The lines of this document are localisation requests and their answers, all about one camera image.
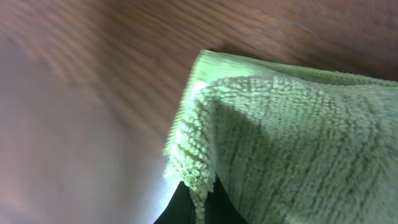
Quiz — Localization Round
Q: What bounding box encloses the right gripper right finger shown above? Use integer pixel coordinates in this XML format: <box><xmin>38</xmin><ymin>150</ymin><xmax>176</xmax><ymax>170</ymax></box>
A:
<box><xmin>205</xmin><ymin>176</ymin><xmax>247</xmax><ymax>224</ymax></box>

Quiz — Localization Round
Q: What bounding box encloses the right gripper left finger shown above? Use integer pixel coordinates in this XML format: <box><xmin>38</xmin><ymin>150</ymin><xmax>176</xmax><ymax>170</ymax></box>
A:
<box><xmin>154</xmin><ymin>181</ymin><xmax>195</xmax><ymax>224</ymax></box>

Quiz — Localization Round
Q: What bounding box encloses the light green cloth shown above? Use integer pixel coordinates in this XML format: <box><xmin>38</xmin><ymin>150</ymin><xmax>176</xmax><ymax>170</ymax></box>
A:
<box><xmin>165</xmin><ymin>50</ymin><xmax>397</xmax><ymax>224</ymax></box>

